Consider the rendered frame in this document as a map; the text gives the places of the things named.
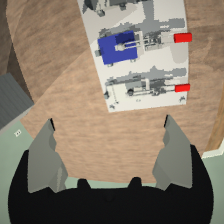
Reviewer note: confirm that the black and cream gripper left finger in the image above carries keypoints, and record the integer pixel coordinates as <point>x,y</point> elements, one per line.
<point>40,174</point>

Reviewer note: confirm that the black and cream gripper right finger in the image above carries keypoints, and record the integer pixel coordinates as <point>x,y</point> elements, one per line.
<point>180,171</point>

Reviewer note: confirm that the blue flat plate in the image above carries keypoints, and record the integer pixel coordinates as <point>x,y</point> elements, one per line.
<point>107,48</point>

